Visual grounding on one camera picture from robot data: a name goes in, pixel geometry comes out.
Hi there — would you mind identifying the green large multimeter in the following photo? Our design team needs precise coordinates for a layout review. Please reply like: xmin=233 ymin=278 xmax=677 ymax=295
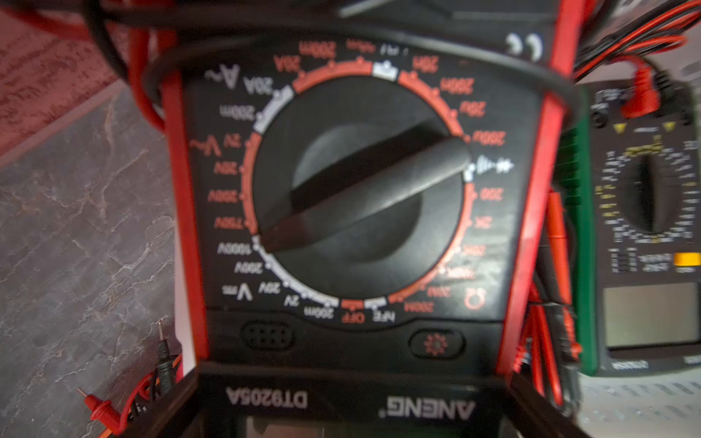
xmin=554 ymin=58 xmax=700 ymax=377

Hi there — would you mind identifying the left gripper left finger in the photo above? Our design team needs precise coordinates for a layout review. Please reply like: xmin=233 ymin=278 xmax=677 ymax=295
xmin=120 ymin=370 xmax=200 ymax=438

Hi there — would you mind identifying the orange multimeter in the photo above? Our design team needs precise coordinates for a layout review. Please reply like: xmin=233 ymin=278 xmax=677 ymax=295
xmin=76 ymin=319 xmax=184 ymax=437

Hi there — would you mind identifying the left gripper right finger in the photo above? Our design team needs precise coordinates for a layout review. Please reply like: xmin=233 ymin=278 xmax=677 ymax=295
xmin=506 ymin=374 xmax=590 ymax=438

